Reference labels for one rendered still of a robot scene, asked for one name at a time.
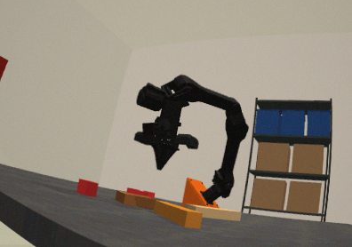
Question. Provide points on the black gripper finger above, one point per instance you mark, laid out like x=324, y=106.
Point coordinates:
x=157, y=151
x=166, y=152

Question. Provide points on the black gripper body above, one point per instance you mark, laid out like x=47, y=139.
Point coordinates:
x=174, y=140

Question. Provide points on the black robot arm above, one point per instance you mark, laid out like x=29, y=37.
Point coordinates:
x=188, y=90

